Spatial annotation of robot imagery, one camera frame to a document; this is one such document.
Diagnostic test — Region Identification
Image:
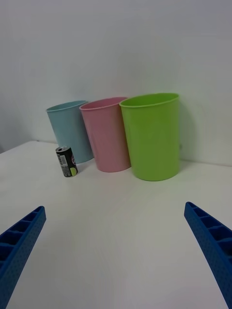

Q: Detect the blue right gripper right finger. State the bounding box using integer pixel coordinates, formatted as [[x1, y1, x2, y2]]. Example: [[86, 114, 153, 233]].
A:
[[184, 201, 232, 309]]

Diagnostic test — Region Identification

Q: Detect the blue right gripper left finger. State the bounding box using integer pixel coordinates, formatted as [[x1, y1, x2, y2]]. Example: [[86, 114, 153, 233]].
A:
[[0, 205, 47, 309]]

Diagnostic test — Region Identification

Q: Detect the green plastic bin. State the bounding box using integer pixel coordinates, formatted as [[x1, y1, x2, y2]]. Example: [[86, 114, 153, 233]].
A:
[[119, 92, 181, 182]]

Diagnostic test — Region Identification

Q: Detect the pale blue plastic bin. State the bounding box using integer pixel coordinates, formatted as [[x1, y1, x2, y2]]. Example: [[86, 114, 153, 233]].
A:
[[45, 100, 95, 165]]

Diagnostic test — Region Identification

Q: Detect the black drink can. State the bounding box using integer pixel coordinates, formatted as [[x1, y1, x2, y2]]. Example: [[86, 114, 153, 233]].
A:
[[56, 145, 79, 178]]

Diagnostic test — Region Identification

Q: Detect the pink plastic bin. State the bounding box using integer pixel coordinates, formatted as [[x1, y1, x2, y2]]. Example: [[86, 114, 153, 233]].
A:
[[79, 96, 132, 173]]

